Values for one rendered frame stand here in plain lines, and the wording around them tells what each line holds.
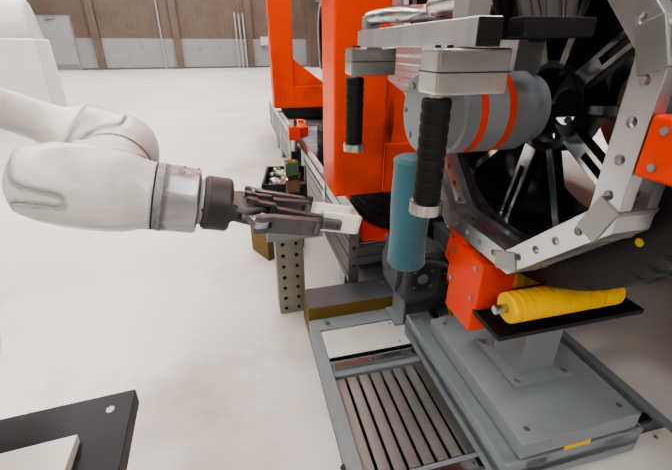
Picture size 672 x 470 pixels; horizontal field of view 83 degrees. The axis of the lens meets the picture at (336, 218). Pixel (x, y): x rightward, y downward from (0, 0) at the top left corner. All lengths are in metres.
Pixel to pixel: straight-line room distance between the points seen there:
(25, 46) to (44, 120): 5.62
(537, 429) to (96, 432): 0.87
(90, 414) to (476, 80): 0.89
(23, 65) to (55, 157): 5.80
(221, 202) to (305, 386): 0.86
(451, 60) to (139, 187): 0.39
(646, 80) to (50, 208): 0.68
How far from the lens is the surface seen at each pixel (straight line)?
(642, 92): 0.55
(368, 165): 1.18
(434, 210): 0.50
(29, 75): 6.31
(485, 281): 0.81
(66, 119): 0.66
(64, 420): 0.97
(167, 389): 1.36
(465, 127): 0.64
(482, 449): 1.05
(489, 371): 1.07
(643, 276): 0.69
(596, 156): 0.73
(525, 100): 0.69
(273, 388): 1.28
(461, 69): 0.47
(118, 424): 0.91
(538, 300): 0.79
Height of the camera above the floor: 0.95
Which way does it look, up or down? 24 degrees down
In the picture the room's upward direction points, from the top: straight up
